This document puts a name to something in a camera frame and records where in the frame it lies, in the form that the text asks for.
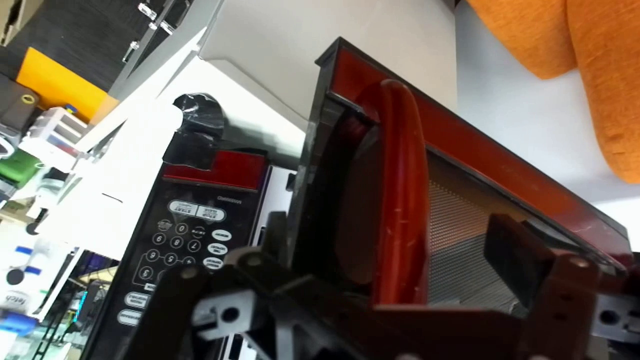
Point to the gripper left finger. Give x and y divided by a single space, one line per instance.
279 312

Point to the red black microwave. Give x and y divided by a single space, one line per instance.
210 194

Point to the orange fabric sofa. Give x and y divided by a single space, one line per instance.
600 40

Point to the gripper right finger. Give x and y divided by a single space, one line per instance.
569 297

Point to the red microwave door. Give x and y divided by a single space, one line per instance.
359 96

